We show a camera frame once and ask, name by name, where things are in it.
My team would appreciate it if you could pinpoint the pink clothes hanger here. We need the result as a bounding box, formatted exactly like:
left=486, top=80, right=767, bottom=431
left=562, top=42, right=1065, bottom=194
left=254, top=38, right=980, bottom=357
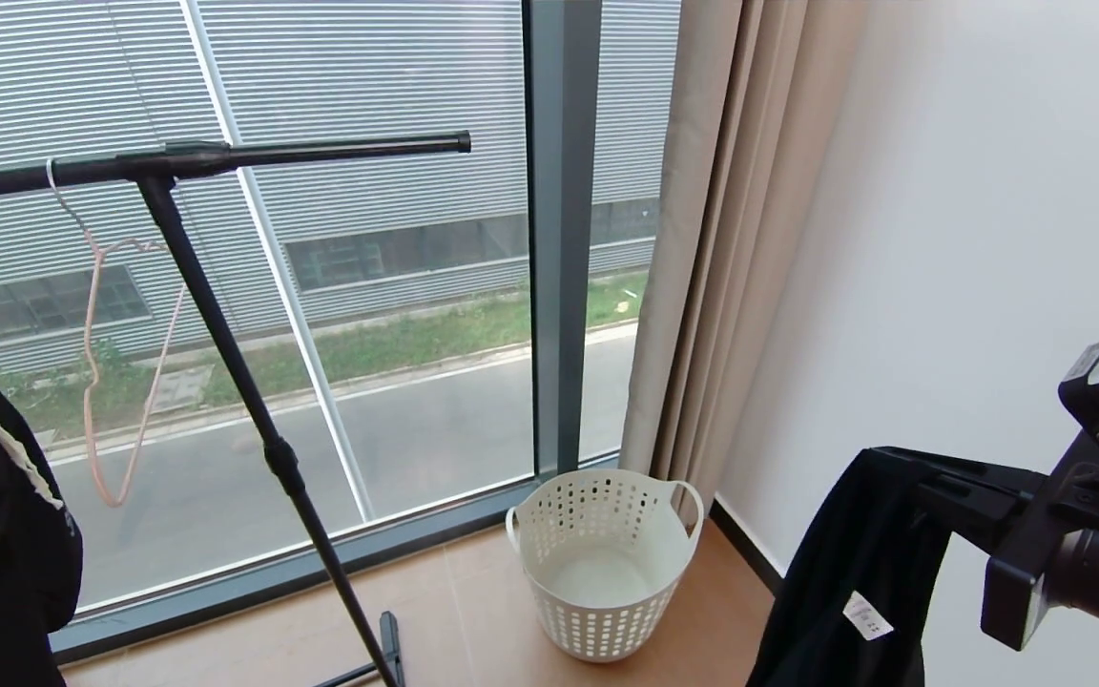
left=46, top=160, right=190, bottom=509

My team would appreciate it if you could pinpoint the black garment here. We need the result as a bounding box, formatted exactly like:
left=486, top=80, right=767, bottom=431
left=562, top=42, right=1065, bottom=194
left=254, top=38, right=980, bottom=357
left=745, top=448, right=956, bottom=687

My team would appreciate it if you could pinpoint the window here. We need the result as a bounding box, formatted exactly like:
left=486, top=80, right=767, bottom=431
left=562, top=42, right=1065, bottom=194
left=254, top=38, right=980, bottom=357
left=0, top=0, right=684, bottom=666

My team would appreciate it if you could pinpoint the white laundry basket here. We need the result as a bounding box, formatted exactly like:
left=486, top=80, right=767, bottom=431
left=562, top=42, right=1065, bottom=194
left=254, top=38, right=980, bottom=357
left=506, top=468, right=706, bottom=664

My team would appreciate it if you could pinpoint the beige curtain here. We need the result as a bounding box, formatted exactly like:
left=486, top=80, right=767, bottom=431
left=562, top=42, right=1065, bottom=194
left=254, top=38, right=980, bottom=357
left=618, top=0, right=873, bottom=516

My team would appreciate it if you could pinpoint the black clothes rack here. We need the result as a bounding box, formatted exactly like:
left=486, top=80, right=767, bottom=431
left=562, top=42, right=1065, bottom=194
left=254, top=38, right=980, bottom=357
left=0, top=132, right=472, bottom=687

